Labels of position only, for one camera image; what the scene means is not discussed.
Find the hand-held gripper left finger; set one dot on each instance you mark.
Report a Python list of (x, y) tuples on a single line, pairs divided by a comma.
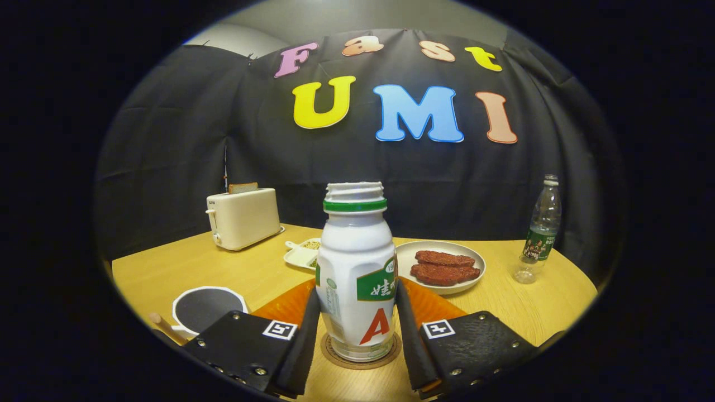
[(301, 352)]

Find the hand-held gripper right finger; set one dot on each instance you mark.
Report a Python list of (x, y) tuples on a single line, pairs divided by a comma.
[(413, 352)]

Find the round cork coaster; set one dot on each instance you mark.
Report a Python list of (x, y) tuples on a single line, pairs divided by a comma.
[(363, 365)]

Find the white juice bottle green label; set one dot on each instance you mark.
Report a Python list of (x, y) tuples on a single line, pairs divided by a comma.
[(352, 251)]

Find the clear plastic water bottle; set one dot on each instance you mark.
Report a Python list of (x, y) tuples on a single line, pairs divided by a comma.
[(539, 240)]

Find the red-brown meat slice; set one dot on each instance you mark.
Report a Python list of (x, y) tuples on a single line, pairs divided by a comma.
[(444, 258), (444, 275)]

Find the beige round plate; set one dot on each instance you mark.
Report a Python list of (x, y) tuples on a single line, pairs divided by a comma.
[(405, 259)]

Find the white divided dish with beans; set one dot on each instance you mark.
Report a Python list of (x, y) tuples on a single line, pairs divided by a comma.
[(299, 257)]

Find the wooden table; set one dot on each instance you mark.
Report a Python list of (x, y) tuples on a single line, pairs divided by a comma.
[(530, 312)]

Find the cream toaster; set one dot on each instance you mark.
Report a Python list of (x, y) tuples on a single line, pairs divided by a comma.
[(246, 220)]

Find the bread slice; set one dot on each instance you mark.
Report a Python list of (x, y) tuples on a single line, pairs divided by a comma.
[(243, 188)]

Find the black backdrop cloth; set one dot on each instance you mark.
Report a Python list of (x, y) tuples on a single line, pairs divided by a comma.
[(167, 139)]

